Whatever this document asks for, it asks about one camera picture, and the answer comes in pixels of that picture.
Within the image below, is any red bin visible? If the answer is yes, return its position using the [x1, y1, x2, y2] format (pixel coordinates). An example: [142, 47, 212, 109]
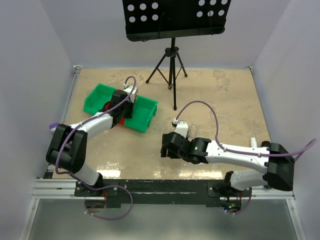
[102, 93, 134, 127]

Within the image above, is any green bin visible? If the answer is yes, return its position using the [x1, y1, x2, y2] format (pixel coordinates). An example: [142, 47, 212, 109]
[123, 95, 158, 133]
[83, 83, 117, 115]

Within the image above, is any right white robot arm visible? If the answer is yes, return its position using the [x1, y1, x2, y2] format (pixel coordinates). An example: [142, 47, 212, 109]
[160, 132, 295, 197]

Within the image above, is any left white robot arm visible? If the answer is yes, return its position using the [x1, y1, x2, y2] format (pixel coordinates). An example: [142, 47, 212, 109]
[45, 86, 138, 196]

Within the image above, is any white tube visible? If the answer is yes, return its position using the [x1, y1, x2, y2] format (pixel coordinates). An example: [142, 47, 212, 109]
[250, 137, 258, 148]

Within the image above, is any purple holder box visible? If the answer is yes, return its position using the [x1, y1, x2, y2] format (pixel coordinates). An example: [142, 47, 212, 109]
[49, 122, 60, 135]

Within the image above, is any black music stand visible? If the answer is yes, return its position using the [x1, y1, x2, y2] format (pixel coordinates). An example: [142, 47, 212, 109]
[122, 0, 231, 110]

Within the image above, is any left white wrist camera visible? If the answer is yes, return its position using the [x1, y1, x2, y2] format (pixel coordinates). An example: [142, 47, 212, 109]
[124, 84, 138, 103]

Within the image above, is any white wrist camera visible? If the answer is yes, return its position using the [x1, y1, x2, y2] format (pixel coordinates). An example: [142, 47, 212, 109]
[171, 118, 189, 138]
[124, 84, 138, 103]

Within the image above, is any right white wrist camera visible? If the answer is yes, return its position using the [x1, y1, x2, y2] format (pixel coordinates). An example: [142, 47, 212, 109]
[171, 118, 189, 138]

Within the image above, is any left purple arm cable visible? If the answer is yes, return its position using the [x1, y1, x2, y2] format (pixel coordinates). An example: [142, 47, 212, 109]
[54, 75, 134, 221]

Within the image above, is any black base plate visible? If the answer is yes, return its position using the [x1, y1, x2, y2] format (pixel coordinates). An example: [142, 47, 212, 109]
[74, 179, 252, 208]

